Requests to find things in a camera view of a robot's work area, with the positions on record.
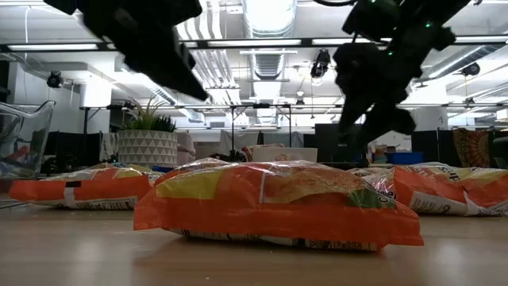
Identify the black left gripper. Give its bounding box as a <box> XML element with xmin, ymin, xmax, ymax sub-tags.
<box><xmin>81</xmin><ymin>0</ymin><xmax>210</xmax><ymax>102</ymax></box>

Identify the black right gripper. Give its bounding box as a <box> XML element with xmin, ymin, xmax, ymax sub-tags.
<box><xmin>335</xmin><ymin>42</ymin><xmax>421</xmax><ymax>136</ymax></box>

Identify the orange Maruchan ramen pack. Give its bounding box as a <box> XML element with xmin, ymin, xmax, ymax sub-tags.
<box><xmin>153</xmin><ymin>157</ymin><xmax>233</xmax><ymax>187</ymax></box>
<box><xmin>392</xmin><ymin>162</ymin><xmax>508</xmax><ymax>218</ymax></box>
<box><xmin>133</xmin><ymin>160</ymin><xmax>425</xmax><ymax>253</ymax></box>
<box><xmin>9</xmin><ymin>166</ymin><xmax>154</xmax><ymax>211</ymax></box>

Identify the blue storage box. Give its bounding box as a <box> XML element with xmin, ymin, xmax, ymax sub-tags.
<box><xmin>387</xmin><ymin>152</ymin><xmax>425</xmax><ymax>165</ymax></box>

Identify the black computer monitor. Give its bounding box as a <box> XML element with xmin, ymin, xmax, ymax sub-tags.
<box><xmin>315</xmin><ymin>123</ymin><xmax>368</xmax><ymax>164</ymax></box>

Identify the black office partition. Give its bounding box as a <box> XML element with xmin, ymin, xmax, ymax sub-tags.
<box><xmin>411</xmin><ymin>129</ymin><xmax>453</xmax><ymax>164</ymax></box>

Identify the black ceiling spotlight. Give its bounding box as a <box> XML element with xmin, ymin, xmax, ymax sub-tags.
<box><xmin>310</xmin><ymin>49</ymin><xmax>332</xmax><ymax>79</ymax></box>
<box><xmin>46</xmin><ymin>71</ymin><xmax>64</xmax><ymax>89</ymax></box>
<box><xmin>461</xmin><ymin>62</ymin><xmax>481</xmax><ymax>77</ymax></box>

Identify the green plant in patterned pot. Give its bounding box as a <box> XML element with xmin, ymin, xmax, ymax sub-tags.
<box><xmin>117</xmin><ymin>95</ymin><xmax>179</xmax><ymax>168</ymax></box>

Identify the white plastic bin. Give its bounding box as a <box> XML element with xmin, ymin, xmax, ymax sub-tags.
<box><xmin>252</xmin><ymin>147</ymin><xmax>318</xmax><ymax>163</ymax></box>

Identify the long ceiling light panel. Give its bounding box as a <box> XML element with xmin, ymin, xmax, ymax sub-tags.
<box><xmin>208</xmin><ymin>38</ymin><xmax>302</xmax><ymax>47</ymax></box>
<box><xmin>7</xmin><ymin>43</ymin><xmax>99</xmax><ymax>52</ymax></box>

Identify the orange patterned cloth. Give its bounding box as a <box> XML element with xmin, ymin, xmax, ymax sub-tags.
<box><xmin>452</xmin><ymin>127</ymin><xmax>495</xmax><ymax>168</ymax></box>

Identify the black desk monitor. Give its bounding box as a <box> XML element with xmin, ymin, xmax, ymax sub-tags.
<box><xmin>43</xmin><ymin>131</ymin><xmax>100</xmax><ymax>168</ymax></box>

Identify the clear plastic bin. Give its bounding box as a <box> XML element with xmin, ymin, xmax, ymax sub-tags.
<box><xmin>0</xmin><ymin>100</ymin><xmax>56</xmax><ymax>180</ymax></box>

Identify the black metal frame stand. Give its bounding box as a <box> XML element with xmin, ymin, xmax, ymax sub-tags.
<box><xmin>231</xmin><ymin>103</ymin><xmax>294</xmax><ymax>157</ymax></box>

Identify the silver ventilation duct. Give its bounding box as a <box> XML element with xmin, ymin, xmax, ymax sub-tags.
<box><xmin>241</xmin><ymin>0</ymin><xmax>298</xmax><ymax>80</ymax></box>

